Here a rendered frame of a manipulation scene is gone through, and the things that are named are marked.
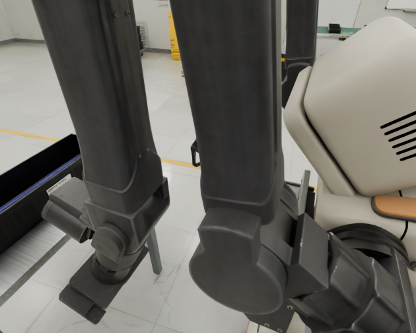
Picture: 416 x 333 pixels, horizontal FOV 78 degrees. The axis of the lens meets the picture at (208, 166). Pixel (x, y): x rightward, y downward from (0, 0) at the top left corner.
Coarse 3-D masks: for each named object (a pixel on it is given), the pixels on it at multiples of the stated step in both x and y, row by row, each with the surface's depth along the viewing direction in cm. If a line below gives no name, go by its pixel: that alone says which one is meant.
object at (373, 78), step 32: (384, 32) 27; (320, 64) 35; (352, 64) 25; (384, 64) 22; (320, 96) 26; (352, 96) 24; (384, 96) 23; (288, 128) 29; (320, 128) 27; (352, 128) 25; (384, 128) 24; (320, 160) 29; (352, 160) 27; (384, 160) 26; (352, 192) 30; (384, 192) 28
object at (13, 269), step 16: (48, 224) 81; (32, 240) 76; (48, 240) 76; (64, 240) 78; (0, 256) 72; (16, 256) 72; (32, 256) 72; (48, 256) 74; (0, 272) 68; (16, 272) 68; (32, 272) 70; (0, 288) 64; (16, 288) 66; (0, 304) 63
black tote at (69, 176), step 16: (64, 144) 103; (32, 160) 92; (48, 160) 98; (64, 160) 105; (80, 160) 91; (0, 176) 83; (16, 176) 88; (32, 176) 94; (64, 176) 86; (80, 176) 93; (0, 192) 84; (16, 192) 89; (32, 192) 77; (48, 192) 82; (16, 208) 73; (32, 208) 78; (0, 224) 70; (16, 224) 74; (32, 224) 79; (0, 240) 71; (16, 240) 75
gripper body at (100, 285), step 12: (144, 252) 42; (84, 264) 37; (96, 264) 34; (132, 264) 36; (84, 276) 36; (96, 276) 36; (108, 276) 35; (120, 276) 36; (72, 288) 36; (84, 288) 36; (96, 288) 36; (108, 288) 37; (120, 288) 37; (96, 300) 35; (108, 300) 36
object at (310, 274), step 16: (288, 208) 23; (272, 224) 20; (288, 224) 22; (304, 224) 21; (272, 240) 19; (288, 240) 21; (304, 240) 20; (320, 240) 21; (288, 256) 19; (304, 256) 19; (320, 256) 20; (288, 272) 19; (304, 272) 19; (320, 272) 19; (288, 288) 20; (304, 288) 20; (320, 288) 19
